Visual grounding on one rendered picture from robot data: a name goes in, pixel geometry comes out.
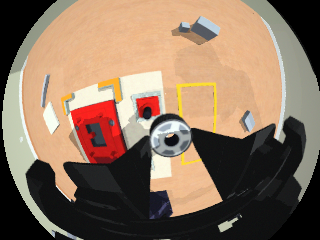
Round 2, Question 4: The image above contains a cream flat rectangular block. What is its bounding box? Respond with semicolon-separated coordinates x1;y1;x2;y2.
43;101;60;135

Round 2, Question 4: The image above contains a yellow rectangular outline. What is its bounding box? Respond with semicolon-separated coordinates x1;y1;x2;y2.
176;83;217;165

